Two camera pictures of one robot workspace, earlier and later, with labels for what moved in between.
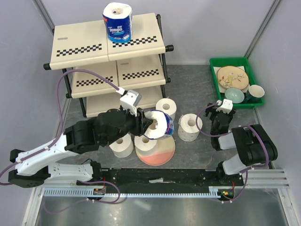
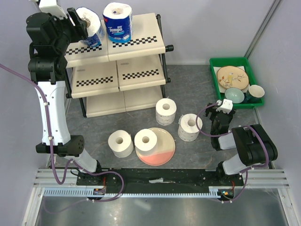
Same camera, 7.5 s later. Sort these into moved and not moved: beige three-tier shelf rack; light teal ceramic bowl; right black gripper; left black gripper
Moved: left black gripper
Not moved: right black gripper; light teal ceramic bowl; beige three-tier shelf rack
